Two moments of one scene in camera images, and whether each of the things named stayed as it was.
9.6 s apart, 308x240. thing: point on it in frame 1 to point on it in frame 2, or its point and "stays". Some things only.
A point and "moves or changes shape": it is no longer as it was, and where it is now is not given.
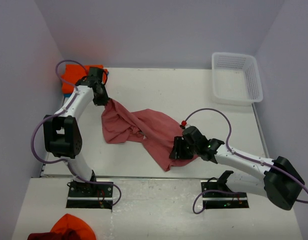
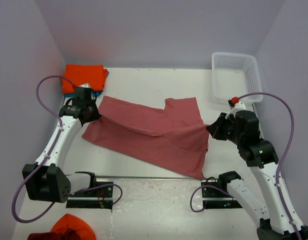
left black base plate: (82, 195) stays
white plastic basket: (236, 80) stays
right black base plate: (212, 200) stays
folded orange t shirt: (73, 73) stays
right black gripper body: (194, 148) to (225, 129)
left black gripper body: (102, 98) to (93, 113)
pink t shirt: (156, 130) moves or changes shape
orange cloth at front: (69, 221) stays
